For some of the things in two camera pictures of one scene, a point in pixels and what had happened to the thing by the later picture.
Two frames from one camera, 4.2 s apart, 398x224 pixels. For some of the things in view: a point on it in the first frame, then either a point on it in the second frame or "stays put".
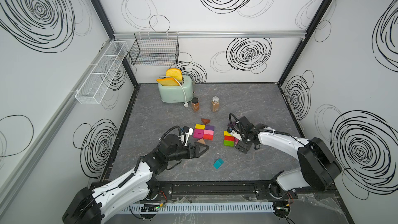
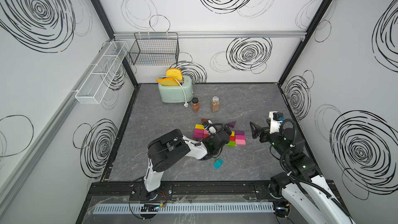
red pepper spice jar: [195, 105] stays put
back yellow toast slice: [175, 73] stays put
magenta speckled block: [198, 134] stays put
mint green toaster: [174, 94] stays put
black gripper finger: [236, 135] -> [275, 117]
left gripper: [194, 154] -> [227, 131]
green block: [228, 143] stays put
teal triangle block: [218, 163] stays put
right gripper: [241, 147] -> [255, 133]
